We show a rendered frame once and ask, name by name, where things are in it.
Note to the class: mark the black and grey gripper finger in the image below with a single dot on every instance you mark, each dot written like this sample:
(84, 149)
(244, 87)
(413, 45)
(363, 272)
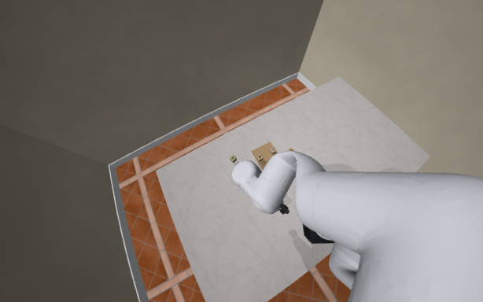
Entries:
(283, 209)

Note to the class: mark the tan flat mat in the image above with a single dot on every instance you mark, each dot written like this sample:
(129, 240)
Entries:
(264, 150)

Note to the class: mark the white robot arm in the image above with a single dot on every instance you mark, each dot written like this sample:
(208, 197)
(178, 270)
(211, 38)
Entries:
(398, 236)

